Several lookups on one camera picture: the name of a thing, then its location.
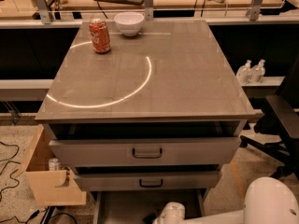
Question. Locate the grey metal railing frame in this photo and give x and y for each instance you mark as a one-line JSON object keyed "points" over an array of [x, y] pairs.
{"points": [[47, 8]]}

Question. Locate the grey drawer cabinet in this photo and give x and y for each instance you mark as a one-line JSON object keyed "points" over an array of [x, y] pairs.
{"points": [[171, 81]]}

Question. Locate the clear plastic bottle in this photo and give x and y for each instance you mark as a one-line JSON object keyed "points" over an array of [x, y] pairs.
{"points": [[257, 72], [243, 72]]}

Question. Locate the right clear plastic bottle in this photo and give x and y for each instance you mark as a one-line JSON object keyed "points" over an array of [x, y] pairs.
{"points": [[257, 72]]}

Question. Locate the white ceramic bowl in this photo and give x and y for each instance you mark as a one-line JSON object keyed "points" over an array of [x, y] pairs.
{"points": [[129, 23]]}

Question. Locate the wooden side box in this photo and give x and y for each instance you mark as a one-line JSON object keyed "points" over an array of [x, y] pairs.
{"points": [[50, 188]]}

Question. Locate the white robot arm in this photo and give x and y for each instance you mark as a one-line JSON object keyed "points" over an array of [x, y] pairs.
{"points": [[267, 201]]}

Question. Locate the grey bottom drawer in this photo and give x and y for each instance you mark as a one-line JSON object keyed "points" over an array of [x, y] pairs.
{"points": [[130, 207]]}

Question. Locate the red soda can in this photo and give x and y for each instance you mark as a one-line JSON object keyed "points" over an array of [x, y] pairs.
{"points": [[100, 35]]}

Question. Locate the black office chair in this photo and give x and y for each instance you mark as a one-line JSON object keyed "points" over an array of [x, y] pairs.
{"points": [[280, 117]]}

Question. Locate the small silver can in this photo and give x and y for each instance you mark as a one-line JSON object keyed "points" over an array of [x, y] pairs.
{"points": [[54, 164]]}

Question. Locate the grey middle drawer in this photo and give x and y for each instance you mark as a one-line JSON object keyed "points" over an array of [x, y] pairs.
{"points": [[145, 181]]}

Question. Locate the blue rxbar snack bar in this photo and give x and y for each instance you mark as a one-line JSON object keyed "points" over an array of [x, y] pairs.
{"points": [[149, 219]]}

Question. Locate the left clear plastic bottle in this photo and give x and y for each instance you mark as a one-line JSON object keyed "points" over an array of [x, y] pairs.
{"points": [[243, 72]]}

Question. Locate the grey top drawer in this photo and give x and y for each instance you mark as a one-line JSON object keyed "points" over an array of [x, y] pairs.
{"points": [[145, 152]]}

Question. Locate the grey drawer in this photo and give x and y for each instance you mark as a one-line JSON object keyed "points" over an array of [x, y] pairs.
{"points": [[145, 152], [130, 207], [145, 181]]}

